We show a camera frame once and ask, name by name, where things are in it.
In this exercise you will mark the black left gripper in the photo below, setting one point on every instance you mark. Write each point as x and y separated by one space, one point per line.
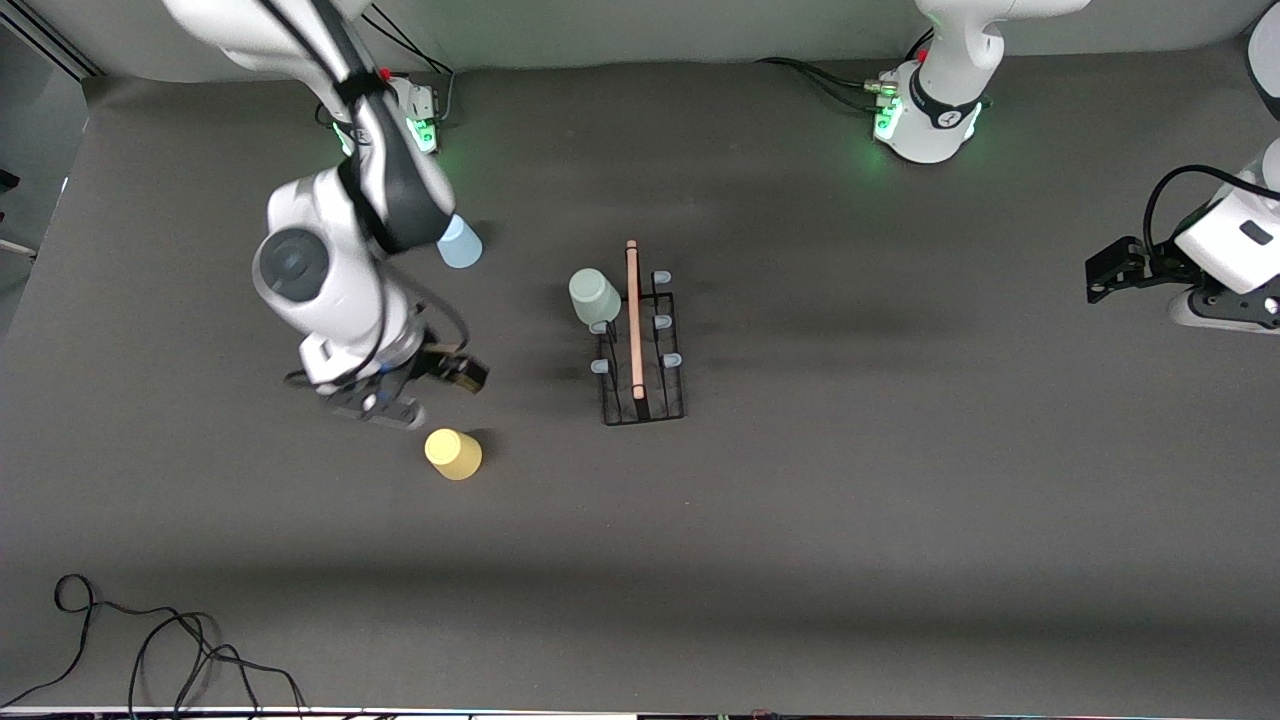
1156 265

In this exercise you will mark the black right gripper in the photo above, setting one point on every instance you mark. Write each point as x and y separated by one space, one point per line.
437 362

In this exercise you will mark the yellow plastic cup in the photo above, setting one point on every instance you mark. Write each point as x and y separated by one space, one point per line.
453 454

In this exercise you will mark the pale green plastic cup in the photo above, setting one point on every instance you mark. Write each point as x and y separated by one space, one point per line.
594 295

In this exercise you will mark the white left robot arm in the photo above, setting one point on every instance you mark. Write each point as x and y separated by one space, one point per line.
945 60

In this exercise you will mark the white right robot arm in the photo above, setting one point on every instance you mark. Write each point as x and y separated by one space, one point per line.
320 290

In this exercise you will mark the light blue plastic cup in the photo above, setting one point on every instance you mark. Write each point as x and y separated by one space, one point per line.
463 248

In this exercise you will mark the black aluminium frame rail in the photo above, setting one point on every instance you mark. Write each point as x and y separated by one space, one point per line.
50 40

